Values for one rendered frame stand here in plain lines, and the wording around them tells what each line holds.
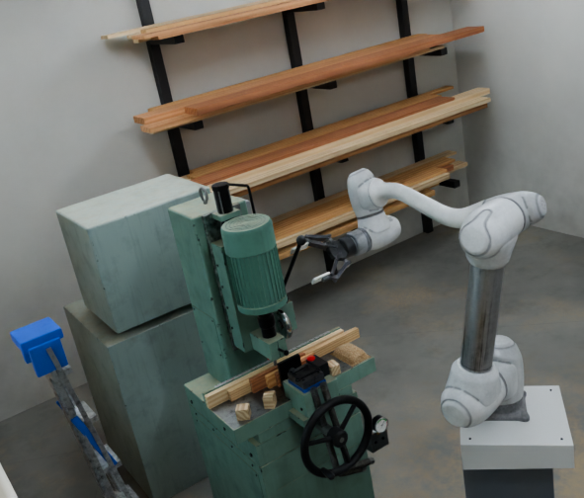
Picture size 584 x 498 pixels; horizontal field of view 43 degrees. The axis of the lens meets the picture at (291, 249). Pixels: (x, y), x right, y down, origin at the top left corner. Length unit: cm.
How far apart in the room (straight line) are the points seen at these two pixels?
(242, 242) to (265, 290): 19
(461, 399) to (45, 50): 312
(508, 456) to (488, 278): 67
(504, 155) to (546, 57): 89
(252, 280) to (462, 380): 75
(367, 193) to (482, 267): 57
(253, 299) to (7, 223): 237
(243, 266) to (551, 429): 117
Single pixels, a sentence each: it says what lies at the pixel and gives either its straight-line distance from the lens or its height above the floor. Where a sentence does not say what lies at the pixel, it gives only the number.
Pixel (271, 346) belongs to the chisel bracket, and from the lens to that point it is 261.
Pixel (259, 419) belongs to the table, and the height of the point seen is 89.
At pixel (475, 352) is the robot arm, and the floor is 106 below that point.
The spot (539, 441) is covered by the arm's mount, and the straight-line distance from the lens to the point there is 264.
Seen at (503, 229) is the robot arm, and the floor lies 148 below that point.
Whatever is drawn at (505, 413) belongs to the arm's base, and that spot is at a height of 72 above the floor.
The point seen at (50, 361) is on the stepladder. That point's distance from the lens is 296.
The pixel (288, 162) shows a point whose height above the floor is 109.
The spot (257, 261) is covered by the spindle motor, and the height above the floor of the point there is 139.
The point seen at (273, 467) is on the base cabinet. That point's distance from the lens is 267.
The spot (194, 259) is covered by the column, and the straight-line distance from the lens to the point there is 271.
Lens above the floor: 230
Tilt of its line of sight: 21 degrees down
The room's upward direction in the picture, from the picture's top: 11 degrees counter-clockwise
